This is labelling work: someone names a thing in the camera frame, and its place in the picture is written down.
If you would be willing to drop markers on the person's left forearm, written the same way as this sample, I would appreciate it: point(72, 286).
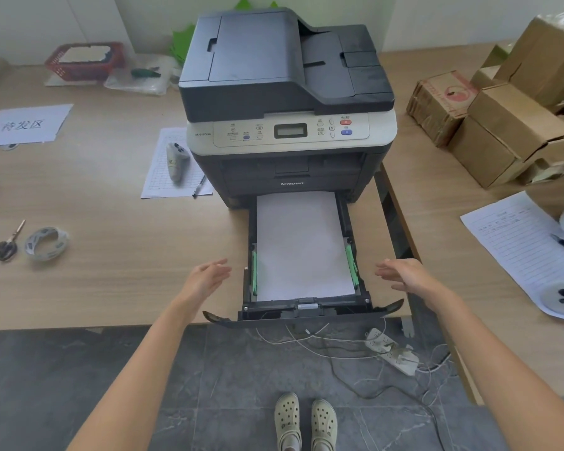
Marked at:
point(141, 371)

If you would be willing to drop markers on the white form sheet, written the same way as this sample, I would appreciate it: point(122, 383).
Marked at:
point(507, 239)
point(157, 183)

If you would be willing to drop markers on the person's left hand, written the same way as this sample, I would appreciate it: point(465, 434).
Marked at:
point(207, 279)

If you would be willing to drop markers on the stack of cardboard boxes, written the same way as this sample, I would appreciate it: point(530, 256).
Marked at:
point(493, 136)

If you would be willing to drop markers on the person's right hand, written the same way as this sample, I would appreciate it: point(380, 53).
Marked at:
point(411, 277)

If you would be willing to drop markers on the white sign sheet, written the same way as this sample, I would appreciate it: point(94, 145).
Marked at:
point(51, 117)

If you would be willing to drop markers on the green black hand tool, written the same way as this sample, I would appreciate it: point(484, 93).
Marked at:
point(145, 73)

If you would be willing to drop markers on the black pen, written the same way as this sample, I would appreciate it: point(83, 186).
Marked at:
point(199, 186)
point(562, 242)

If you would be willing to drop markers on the person's right clog shoe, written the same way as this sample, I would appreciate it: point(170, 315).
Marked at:
point(323, 425)

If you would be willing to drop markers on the white paper sheet stack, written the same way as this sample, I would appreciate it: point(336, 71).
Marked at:
point(301, 248)

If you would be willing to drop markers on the black printer tray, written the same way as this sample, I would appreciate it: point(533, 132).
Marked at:
point(282, 313)

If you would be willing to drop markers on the person's right forearm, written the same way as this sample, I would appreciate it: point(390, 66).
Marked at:
point(498, 371)

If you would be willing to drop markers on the person's clog shoe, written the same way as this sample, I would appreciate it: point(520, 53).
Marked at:
point(323, 425)
point(287, 420)

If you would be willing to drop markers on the red plastic basket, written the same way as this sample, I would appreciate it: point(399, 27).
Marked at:
point(75, 72)

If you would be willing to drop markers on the clear tape roll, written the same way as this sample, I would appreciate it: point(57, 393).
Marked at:
point(30, 248)

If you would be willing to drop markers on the clear plastic bag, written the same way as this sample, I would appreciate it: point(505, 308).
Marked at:
point(136, 86)

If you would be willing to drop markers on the white power strip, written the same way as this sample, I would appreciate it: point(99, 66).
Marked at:
point(395, 354)

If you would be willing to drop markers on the person's left clog shoe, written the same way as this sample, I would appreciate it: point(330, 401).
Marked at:
point(287, 420)

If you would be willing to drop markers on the grey black printer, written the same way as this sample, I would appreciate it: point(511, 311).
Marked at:
point(282, 65)

